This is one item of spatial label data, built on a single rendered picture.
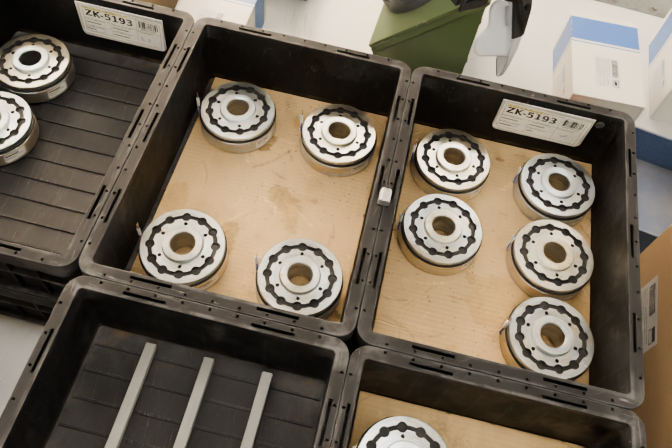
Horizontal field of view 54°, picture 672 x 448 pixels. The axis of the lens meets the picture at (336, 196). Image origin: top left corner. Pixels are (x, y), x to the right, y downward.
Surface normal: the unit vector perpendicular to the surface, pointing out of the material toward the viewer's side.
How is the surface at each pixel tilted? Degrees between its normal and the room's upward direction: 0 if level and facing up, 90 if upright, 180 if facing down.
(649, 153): 90
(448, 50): 90
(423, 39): 90
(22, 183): 0
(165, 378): 0
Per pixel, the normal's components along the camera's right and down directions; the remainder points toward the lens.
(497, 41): 0.49, 0.38
